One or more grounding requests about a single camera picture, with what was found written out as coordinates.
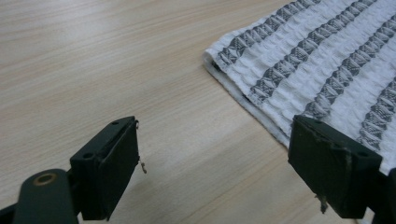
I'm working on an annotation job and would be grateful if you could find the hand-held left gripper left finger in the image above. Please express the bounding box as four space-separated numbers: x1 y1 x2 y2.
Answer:
69 116 140 221

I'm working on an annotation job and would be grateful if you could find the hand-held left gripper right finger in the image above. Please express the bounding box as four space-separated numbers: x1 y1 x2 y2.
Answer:
288 114 383 219

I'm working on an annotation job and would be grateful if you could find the white grey striped towel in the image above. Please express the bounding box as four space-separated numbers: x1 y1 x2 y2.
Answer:
202 0 396 175

